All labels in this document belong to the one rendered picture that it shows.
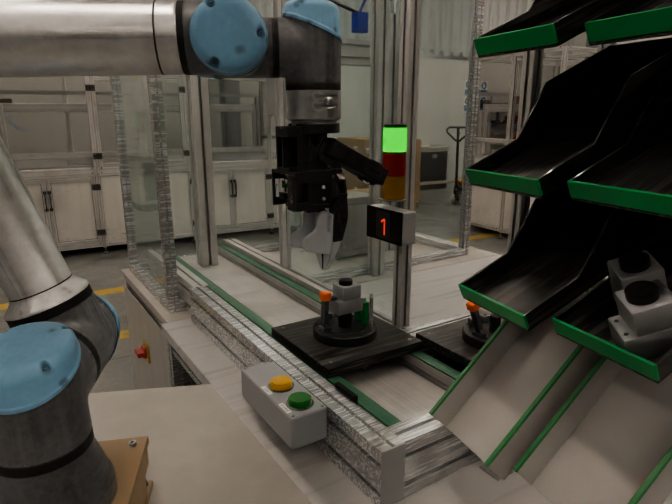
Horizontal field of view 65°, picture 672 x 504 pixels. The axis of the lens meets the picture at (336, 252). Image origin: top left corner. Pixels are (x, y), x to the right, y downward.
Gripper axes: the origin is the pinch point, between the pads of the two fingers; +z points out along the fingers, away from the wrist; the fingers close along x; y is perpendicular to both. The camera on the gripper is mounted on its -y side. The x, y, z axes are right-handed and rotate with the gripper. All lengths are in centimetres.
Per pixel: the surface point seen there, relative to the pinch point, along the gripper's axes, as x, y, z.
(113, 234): -523, -58, 102
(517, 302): 23.3, -14.2, 2.5
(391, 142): -22.5, -29.5, -15.3
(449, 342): -9.2, -35.6, 25.8
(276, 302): -64, -22, 31
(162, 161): -87, 0, -8
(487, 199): -370, -455, 82
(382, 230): -24.1, -28.8, 3.4
